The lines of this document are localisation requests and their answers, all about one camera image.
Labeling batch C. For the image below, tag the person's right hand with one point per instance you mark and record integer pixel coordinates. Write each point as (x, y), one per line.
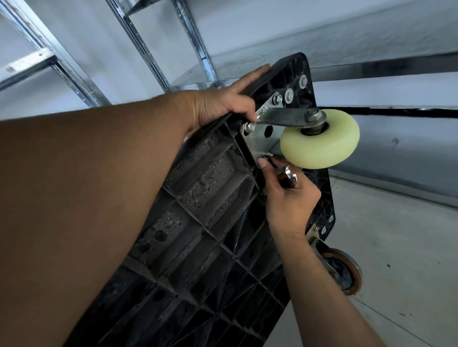
(289, 211)

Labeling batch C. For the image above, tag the person's left hand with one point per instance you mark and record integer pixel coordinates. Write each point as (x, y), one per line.
(214, 103)

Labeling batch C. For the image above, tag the person's left thumb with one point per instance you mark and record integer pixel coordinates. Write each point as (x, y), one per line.
(250, 111)

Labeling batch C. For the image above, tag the person's right thumb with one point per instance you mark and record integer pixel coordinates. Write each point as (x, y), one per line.
(269, 175)

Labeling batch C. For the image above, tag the chrome ratchet wrench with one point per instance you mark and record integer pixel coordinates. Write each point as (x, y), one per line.
(288, 174)

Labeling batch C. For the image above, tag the black plastic cart platform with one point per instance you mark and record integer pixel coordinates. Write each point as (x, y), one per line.
(204, 193)

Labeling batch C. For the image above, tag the person's left forearm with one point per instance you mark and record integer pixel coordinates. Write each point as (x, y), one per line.
(82, 200)

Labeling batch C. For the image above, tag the person's right forearm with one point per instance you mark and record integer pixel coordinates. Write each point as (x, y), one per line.
(325, 293)

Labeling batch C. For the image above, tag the silver bolt with washer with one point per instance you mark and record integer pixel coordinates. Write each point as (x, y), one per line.
(276, 99)
(303, 81)
(249, 127)
(288, 94)

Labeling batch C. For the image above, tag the cream wheel metal caster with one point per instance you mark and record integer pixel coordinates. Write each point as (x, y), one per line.
(318, 143)

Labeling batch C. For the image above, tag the brown rimmed wheel caster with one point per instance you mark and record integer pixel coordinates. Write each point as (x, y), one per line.
(344, 273)

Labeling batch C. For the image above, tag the metal shelving rack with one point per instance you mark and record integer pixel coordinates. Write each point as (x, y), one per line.
(143, 43)

